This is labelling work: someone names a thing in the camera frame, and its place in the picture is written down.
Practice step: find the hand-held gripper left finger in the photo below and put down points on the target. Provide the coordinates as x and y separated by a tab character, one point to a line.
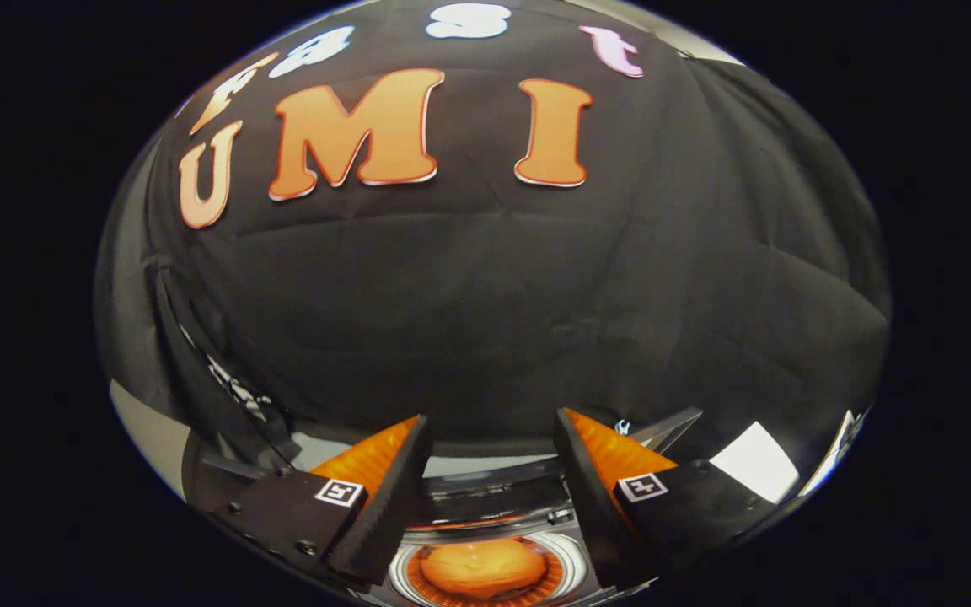
393	497

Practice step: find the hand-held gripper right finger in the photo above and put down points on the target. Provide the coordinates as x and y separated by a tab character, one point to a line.
591	497

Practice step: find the orange shirt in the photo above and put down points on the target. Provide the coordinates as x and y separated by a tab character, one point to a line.
481	569

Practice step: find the white paper sheet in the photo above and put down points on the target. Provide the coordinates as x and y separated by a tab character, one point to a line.
755	462

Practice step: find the black backdrop cloth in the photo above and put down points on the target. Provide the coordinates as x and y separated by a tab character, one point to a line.
536	295

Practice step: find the white card with blue print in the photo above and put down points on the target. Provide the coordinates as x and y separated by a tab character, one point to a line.
831	459

